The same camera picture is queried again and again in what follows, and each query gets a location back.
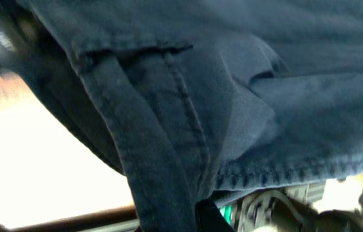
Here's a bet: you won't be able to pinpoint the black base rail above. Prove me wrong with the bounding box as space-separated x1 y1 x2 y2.
0 180 363 232

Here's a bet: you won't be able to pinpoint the dark blue shorts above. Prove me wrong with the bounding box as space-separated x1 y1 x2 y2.
0 0 363 232

